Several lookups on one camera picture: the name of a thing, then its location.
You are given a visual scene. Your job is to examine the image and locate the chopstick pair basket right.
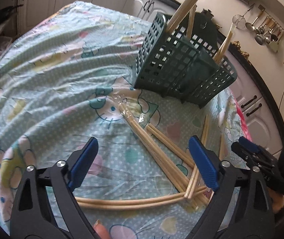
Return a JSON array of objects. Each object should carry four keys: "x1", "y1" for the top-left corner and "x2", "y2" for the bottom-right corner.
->
[{"x1": 213, "y1": 23, "x2": 236, "y2": 65}]

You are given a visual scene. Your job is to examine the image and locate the left hand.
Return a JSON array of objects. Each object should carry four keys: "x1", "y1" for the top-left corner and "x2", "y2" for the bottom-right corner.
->
[{"x1": 93, "y1": 219, "x2": 111, "y2": 239}]

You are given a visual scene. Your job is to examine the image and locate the mesh strainer hanging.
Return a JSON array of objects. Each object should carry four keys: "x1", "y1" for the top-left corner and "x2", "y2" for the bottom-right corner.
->
[{"x1": 232, "y1": 3, "x2": 255, "y2": 30}]

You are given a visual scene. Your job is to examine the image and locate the right hand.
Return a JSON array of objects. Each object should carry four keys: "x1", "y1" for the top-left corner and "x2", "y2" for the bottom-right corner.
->
[{"x1": 268, "y1": 188, "x2": 284, "y2": 214}]

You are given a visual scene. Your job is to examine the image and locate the long wooden chopstick pair front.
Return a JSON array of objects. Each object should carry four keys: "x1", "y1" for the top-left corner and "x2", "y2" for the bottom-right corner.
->
[{"x1": 74, "y1": 186, "x2": 207, "y2": 210}]

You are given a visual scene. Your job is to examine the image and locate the wooden chopstick pair on table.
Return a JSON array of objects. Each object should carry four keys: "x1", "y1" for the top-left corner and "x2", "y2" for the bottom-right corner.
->
[{"x1": 146, "y1": 124, "x2": 195, "y2": 168}]

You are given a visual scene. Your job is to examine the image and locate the ginger roots on counter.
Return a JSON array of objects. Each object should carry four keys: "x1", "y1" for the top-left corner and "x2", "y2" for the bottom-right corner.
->
[{"x1": 231, "y1": 41, "x2": 250, "y2": 61}]

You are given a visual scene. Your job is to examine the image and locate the green plastic utensil basket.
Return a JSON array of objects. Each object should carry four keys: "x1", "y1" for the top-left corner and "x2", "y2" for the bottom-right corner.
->
[{"x1": 132, "y1": 12, "x2": 237, "y2": 108}]

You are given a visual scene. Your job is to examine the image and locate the chopstick pair in basket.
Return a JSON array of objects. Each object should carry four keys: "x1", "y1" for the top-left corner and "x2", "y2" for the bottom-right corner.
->
[{"x1": 165, "y1": 0, "x2": 198, "y2": 39}]

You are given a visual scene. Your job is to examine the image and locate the hanging ladles and utensils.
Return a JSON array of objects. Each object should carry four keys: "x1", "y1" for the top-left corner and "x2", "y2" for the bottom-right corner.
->
[{"x1": 245, "y1": 4, "x2": 284, "y2": 53}]

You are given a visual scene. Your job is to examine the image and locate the hello kitty tablecloth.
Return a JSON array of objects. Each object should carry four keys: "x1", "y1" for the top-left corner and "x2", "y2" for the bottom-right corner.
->
[{"x1": 0, "y1": 1, "x2": 245, "y2": 231}]

